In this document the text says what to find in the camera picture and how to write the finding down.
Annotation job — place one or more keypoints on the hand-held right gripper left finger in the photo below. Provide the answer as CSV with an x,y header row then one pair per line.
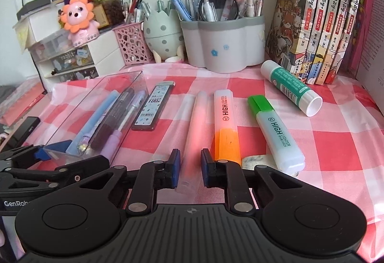
x,y
176,168

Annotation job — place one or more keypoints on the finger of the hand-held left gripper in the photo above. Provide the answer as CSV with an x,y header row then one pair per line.
x,y
84,167
58,150

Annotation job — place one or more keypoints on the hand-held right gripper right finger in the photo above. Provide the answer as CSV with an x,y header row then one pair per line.
x,y
205,168

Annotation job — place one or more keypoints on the clear plastic drawer box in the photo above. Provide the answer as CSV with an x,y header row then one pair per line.
x,y
69,119

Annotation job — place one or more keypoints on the lilac mechanical pencil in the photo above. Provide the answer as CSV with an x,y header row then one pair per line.
x,y
112,146

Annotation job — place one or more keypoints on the orange highlighter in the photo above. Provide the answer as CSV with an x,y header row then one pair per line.
x,y
226,131

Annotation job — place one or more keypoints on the pastel cartoon charm pen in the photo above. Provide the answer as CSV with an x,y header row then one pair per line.
x,y
96,119

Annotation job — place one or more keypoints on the white eraser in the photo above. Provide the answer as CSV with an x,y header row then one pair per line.
x,y
255,161

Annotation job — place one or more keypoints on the black marker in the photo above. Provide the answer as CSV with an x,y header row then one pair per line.
x,y
115,119

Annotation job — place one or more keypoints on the grey pencil lead case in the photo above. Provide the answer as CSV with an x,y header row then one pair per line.
x,y
153,107

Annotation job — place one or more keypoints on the green highlighter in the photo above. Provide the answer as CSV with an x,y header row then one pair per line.
x,y
276,137

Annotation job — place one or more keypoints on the black smartphone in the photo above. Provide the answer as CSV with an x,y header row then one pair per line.
x,y
21,134

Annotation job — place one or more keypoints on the small clear storage drawer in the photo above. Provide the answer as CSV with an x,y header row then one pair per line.
x,y
36,51

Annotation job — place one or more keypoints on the white desktop drawer organiser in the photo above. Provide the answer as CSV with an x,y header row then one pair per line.
x,y
111,49

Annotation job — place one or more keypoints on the green and white glue stick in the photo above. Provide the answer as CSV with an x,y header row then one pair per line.
x,y
288,86

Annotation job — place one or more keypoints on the plastic bag with yellow contents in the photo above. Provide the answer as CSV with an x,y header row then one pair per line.
x,y
21,34

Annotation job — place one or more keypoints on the white flower-shaped pen holder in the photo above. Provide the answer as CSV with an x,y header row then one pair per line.
x,y
222,46

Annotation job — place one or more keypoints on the pink checked tablecloth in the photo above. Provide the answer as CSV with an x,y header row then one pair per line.
x,y
330,146

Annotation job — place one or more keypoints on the white cardboard box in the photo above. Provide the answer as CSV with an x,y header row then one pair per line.
x,y
42,24

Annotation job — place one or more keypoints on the pink perforated pen holder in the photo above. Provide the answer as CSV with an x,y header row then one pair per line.
x,y
132,43

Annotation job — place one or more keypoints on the egg-shaped pen holder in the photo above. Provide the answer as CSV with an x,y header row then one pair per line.
x,y
162,37

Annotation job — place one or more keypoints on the pink lion toy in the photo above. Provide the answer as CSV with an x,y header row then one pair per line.
x,y
78,15

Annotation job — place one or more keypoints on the grey flat box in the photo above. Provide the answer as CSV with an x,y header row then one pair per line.
x,y
33,4

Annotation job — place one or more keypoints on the bunch of pens in pink holder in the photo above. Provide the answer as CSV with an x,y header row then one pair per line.
x,y
136,7

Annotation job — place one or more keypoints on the black magnifying glass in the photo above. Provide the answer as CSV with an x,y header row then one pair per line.
x,y
219,4

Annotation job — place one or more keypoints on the bunch of pens in egg holder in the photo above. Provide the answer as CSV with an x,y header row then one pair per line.
x,y
160,4

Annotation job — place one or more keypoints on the pink comic book with cover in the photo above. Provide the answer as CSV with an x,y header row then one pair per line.
x,y
291,25

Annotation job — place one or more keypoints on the open book with text pages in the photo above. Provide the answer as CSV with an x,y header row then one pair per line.
x,y
375,55

